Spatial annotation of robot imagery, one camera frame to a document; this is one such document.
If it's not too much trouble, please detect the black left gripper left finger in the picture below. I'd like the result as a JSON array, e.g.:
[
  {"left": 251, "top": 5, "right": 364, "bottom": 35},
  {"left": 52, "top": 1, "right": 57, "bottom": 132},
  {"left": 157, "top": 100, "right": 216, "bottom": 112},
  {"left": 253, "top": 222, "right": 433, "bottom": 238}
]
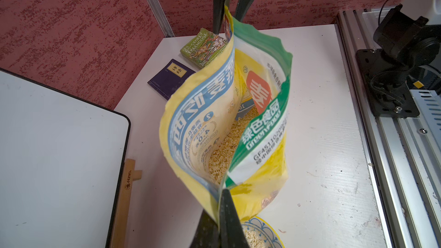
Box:
[{"left": 190, "top": 210, "right": 220, "bottom": 248}]

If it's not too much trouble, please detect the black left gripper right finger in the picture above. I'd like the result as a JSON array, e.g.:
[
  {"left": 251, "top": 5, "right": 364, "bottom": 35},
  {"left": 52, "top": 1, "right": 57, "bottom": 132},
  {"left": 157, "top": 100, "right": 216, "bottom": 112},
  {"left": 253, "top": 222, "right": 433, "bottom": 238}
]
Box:
[{"left": 218, "top": 189, "right": 249, "bottom": 248}]

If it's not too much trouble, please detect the yellow oats bag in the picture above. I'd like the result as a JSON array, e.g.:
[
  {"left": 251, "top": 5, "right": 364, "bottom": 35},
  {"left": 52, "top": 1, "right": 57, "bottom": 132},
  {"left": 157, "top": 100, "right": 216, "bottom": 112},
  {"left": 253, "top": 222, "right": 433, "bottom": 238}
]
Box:
[{"left": 159, "top": 11, "right": 293, "bottom": 222}]

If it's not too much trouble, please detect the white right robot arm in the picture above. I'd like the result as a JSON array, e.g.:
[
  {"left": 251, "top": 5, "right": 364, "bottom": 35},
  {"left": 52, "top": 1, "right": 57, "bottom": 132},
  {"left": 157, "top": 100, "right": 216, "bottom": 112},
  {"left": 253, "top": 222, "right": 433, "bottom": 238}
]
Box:
[{"left": 213, "top": 0, "right": 441, "bottom": 69}]

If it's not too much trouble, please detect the green illustrated book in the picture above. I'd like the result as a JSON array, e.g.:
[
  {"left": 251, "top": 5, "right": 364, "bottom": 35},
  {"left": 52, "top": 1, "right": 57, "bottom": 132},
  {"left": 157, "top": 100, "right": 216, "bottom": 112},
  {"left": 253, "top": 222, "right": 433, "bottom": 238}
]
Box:
[{"left": 180, "top": 28, "right": 227, "bottom": 68}]

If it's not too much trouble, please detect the wooden board stand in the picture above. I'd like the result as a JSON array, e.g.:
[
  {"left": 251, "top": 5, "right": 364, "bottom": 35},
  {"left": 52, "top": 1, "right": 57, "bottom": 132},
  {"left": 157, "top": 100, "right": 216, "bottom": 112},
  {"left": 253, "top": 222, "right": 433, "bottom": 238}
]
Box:
[{"left": 110, "top": 159, "right": 142, "bottom": 248}]

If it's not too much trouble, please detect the dark blue book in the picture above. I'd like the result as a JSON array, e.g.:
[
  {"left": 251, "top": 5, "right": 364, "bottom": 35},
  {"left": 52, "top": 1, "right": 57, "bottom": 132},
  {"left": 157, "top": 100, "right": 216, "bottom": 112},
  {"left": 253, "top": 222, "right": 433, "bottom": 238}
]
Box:
[{"left": 148, "top": 59, "right": 195, "bottom": 100}]

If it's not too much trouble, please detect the perforated vent strip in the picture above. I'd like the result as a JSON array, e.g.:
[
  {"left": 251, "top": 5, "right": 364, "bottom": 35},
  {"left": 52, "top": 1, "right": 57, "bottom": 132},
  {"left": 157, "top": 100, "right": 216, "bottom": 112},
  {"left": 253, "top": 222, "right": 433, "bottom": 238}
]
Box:
[{"left": 411, "top": 90, "right": 441, "bottom": 143}]

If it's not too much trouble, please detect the right corner aluminium post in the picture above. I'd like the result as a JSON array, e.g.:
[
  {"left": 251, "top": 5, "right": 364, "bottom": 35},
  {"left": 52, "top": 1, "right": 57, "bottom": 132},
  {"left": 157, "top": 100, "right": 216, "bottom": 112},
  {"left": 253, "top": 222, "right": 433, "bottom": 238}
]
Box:
[{"left": 147, "top": 0, "right": 175, "bottom": 37}]

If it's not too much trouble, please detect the white board black frame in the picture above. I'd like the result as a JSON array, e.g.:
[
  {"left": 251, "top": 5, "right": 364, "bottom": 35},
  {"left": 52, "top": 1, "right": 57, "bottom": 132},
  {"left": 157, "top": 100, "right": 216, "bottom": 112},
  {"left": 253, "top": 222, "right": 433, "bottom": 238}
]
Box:
[{"left": 1, "top": 70, "right": 131, "bottom": 248}]

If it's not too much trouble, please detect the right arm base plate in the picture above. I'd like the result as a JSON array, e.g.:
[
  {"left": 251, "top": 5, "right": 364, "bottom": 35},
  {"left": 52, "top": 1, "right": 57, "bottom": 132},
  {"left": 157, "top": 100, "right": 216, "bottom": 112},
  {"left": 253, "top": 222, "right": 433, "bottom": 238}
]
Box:
[{"left": 356, "top": 49, "right": 420, "bottom": 118}]

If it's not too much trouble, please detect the aluminium frame rail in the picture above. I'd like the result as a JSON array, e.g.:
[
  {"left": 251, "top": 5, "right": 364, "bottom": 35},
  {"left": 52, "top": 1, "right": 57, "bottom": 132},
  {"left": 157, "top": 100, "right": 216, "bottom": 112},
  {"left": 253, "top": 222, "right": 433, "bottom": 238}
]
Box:
[{"left": 336, "top": 10, "right": 441, "bottom": 248}]

